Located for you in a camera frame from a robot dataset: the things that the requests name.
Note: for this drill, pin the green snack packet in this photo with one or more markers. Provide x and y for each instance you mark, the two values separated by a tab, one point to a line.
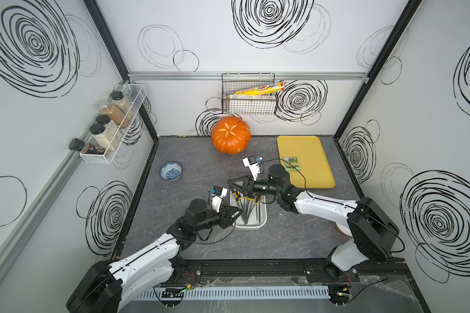
291	164

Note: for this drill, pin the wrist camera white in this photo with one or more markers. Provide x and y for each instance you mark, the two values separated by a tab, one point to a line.
216	198
253	164

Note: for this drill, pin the orange pumpkin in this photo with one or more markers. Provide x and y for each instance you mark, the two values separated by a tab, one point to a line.
231	135

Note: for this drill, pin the white storage box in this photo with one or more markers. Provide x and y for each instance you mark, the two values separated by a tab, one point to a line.
254	210

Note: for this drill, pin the yellow plastic tray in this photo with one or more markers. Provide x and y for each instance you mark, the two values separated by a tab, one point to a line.
315	170

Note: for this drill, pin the yellow snack package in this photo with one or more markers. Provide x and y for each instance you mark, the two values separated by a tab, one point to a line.
262	90

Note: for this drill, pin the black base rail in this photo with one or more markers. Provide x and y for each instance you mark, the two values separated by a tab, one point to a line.
314	270

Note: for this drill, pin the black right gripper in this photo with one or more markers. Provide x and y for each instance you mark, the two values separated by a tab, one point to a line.
249	184

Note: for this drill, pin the spice jar pale powder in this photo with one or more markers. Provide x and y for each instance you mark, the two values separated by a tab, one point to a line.
104	137

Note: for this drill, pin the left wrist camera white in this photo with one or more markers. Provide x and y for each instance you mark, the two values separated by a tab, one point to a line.
216	198

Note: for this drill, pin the small dark sauce bottle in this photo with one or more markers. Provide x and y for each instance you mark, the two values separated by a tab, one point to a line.
85	147

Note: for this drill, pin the blue patterned ceramic bowl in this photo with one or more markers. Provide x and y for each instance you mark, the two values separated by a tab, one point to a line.
171	171

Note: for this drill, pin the clear acrylic wall shelf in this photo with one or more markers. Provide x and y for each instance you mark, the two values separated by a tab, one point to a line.
118	128

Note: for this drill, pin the spice jar brown powder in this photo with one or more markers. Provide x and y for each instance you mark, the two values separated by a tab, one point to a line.
116	115

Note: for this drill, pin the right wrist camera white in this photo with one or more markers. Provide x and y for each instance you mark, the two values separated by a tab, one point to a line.
253	164

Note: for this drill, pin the black wire wall basket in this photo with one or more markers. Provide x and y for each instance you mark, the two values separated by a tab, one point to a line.
247	104

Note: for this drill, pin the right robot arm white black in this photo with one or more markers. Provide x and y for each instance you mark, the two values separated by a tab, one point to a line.
373	233

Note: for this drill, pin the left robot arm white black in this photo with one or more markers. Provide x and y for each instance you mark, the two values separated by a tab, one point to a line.
109	287

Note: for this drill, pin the spice jar white powder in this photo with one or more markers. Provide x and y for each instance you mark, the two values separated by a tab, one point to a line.
110	125

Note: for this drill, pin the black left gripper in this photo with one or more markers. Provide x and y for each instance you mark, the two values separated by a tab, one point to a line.
223	216

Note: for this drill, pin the white slotted cable duct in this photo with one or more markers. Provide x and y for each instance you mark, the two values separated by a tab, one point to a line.
236	293

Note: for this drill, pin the spice jar beige powder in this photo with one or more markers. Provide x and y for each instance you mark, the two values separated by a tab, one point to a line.
118	99

